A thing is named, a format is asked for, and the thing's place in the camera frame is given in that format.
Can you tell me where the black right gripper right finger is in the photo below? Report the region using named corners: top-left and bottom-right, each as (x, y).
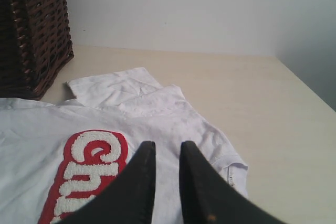
top-left (180, 141), bottom-right (283, 224)

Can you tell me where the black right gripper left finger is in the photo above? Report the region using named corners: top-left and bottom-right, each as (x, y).
top-left (60, 141), bottom-right (156, 223)

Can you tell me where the white t-shirt red lettering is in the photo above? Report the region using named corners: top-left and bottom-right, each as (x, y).
top-left (1, 68), bottom-right (248, 223)

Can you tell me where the dark brown wicker basket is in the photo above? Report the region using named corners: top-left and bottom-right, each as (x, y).
top-left (1, 0), bottom-right (74, 100)

